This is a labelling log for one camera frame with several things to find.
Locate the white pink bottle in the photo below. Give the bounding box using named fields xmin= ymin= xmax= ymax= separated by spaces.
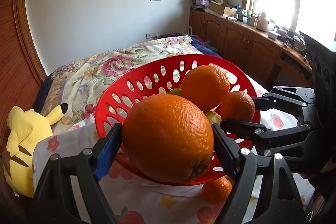
xmin=256 ymin=11 xmax=268 ymax=32

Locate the small tangerine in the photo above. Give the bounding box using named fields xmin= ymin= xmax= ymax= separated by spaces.
xmin=201 ymin=177 xmax=232 ymax=205
xmin=220 ymin=91 xmax=255 ymax=122

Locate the red perforated plastic basket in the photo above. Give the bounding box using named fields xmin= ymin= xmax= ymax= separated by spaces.
xmin=95 ymin=54 xmax=256 ymax=186

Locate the green pear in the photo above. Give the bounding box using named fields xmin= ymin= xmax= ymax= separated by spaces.
xmin=203 ymin=111 xmax=222 ymax=124

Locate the white wall power strip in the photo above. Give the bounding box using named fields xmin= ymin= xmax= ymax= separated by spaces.
xmin=146 ymin=31 xmax=173 ymax=39

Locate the floral bed quilt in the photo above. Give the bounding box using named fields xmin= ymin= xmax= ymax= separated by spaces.
xmin=33 ymin=35 xmax=209 ymax=135

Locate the large orange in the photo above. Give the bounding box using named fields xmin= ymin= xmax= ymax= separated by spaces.
xmin=122 ymin=94 xmax=214 ymax=183
xmin=181 ymin=65 xmax=230 ymax=111

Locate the yellow Pikachu plush toy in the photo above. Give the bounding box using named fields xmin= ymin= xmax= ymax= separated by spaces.
xmin=1 ymin=103 xmax=68 ymax=198

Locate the wooden headboard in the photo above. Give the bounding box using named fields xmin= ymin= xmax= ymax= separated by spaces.
xmin=1 ymin=0 xmax=47 ymax=144

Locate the small tangerine back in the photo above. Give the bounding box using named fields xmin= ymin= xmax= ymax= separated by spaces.
xmin=220 ymin=91 xmax=255 ymax=122

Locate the yellow-green small fruit back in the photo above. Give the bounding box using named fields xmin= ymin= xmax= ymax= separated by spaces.
xmin=168 ymin=88 xmax=182 ymax=96

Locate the wooden cabinet sideboard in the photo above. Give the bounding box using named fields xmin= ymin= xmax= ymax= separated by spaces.
xmin=189 ymin=9 xmax=313 ymax=89

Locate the cardboard box on cabinet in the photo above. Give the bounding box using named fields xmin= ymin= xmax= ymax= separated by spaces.
xmin=210 ymin=2 xmax=237 ymax=17

